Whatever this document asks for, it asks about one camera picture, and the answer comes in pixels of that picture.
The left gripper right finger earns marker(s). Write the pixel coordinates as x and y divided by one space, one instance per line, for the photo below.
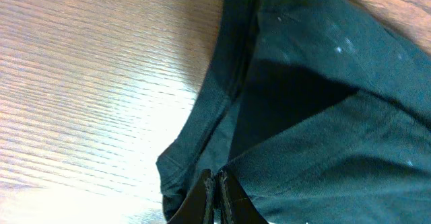
235 205

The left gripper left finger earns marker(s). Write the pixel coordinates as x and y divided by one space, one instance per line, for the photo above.
197 208

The dark teal t-shirt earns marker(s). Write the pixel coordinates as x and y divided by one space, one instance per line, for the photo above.
320 112

